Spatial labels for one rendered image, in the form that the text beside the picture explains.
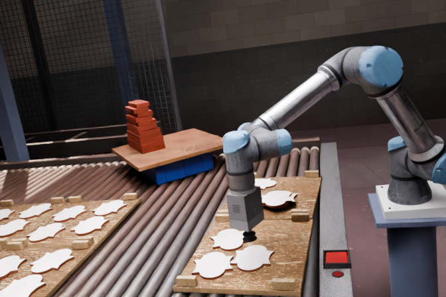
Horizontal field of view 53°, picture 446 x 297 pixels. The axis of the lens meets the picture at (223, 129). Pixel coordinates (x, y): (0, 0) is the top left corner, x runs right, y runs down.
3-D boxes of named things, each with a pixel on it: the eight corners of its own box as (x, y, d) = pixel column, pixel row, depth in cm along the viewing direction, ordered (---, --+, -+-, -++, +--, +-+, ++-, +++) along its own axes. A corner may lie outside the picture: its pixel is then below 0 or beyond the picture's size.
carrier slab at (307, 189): (322, 179, 190) (322, 176, 189) (312, 223, 152) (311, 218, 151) (243, 181, 201) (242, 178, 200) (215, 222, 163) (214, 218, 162)
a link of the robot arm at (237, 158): (256, 132, 120) (226, 138, 117) (261, 170, 123) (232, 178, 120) (245, 127, 127) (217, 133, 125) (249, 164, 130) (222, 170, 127)
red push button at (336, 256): (347, 256, 129) (346, 251, 129) (348, 267, 124) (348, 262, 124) (326, 256, 131) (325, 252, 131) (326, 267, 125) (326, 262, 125)
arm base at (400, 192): (431, 187, 168) (429, 162, 166) (433, 205, 155) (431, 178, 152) (387, 188, 174) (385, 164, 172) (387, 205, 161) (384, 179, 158)
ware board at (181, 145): (194, 130, 267) (193, 128, 267) (234, 144, 223) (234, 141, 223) (111, 151, 246) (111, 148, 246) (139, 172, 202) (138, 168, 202)
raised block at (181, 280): (198, 284, 123) (197, 275, 122) (196, 288, 121) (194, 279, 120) (178, 283, 124) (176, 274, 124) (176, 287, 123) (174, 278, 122)
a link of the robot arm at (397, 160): (408, 163, 169) (405, 128, 166) (436, 172, 157) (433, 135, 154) (382, 171, 166) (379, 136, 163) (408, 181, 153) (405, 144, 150)
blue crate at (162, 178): (190, 156, 251) (188, 139, 248) (215, 168, 224) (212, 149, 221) (137, 171, 238) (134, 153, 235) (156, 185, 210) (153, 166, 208)
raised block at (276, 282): (296, 287, 115) (295, 277, 114) (295, 291, 113) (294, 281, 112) (273, 286, 116) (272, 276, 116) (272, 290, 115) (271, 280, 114)
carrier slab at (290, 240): (313, 223, 151) (312, 219, 151) (300, 297, 113) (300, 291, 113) (215, 224, 161) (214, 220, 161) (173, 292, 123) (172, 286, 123)
